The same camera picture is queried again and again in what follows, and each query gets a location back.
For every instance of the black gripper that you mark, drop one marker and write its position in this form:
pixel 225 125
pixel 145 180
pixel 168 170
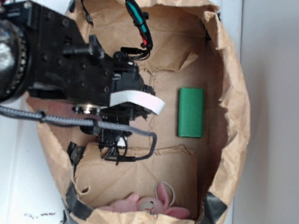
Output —
pixel 130 98

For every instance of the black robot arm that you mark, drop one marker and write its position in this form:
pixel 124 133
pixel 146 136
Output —
pixel 42 53

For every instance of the green rectangular block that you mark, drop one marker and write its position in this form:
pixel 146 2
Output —
pixel 190 113

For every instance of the brown paper bag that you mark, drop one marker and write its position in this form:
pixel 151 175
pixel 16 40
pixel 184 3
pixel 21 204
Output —
pixel 191 49

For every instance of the pink plush bunny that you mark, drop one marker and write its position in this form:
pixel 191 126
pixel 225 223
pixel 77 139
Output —
pixel 160 204

